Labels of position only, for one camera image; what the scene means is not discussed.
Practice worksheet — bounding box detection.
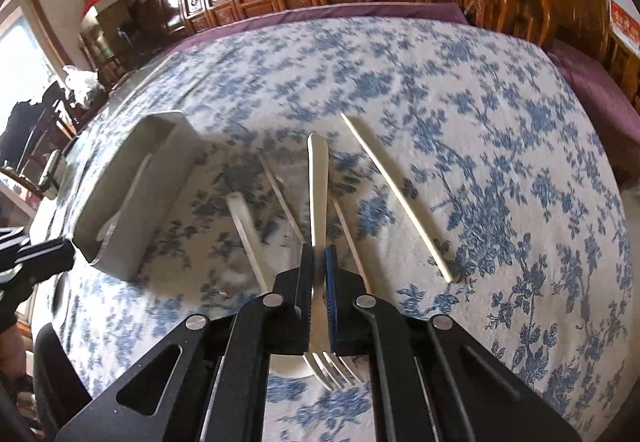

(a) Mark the red sign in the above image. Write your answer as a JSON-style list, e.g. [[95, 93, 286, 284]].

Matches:
[[609, 0, 640, 50]]

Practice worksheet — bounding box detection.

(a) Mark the blue floral tablecloth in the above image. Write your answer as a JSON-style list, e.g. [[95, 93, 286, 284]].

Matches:
[[30, 15, 636, 442]]

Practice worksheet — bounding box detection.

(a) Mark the dark wooden chair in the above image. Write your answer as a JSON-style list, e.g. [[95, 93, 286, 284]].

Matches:
[[0, 80, 81, 195]]

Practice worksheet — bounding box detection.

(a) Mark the long purple seat cushion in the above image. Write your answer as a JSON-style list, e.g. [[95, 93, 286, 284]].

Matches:
[[165, 1, 468, 56]]

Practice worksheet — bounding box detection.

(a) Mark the light wooden chopstick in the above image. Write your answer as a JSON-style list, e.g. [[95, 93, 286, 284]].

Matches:
[[331, 198, 373, 295], [260, 158, 307, 245], [340, 112, 461, 284]]

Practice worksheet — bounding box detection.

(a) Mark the dark glass cabinet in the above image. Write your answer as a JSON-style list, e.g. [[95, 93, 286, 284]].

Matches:
[[77, 0, 171, 86]]

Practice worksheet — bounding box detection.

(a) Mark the metal fork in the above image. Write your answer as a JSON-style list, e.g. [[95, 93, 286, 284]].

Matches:
[[302, 133, 358, 391]]

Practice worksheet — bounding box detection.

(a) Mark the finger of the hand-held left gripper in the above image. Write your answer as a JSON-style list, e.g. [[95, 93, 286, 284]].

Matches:
[[15, 237, 76, 281]]

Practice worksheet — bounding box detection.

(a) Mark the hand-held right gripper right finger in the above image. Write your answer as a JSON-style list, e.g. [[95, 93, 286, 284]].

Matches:
[[324, 246, 583, 442]]

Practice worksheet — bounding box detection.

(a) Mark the black chair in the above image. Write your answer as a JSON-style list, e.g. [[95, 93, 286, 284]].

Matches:
[[31, 322, 96, 442]]

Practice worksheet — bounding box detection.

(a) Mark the white rectangular utensil box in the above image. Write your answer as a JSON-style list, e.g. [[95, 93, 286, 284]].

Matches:
[[72, 111, 207, 282]]

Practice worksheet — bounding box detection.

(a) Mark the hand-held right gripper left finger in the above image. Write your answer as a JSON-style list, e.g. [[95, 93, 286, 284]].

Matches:
[[55, 243, 316, 442]]

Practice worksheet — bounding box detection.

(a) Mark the white plastic bag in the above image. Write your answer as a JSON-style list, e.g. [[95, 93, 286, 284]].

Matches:
[[62, 65, 108, 106]]

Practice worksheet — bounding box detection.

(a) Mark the window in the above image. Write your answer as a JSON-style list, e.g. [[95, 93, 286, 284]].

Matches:
[[0, 5, 58, 123]]

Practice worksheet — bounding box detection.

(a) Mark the short purple seat cushion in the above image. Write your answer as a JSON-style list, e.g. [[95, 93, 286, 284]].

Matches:
[[547, 45, 640, 145]]

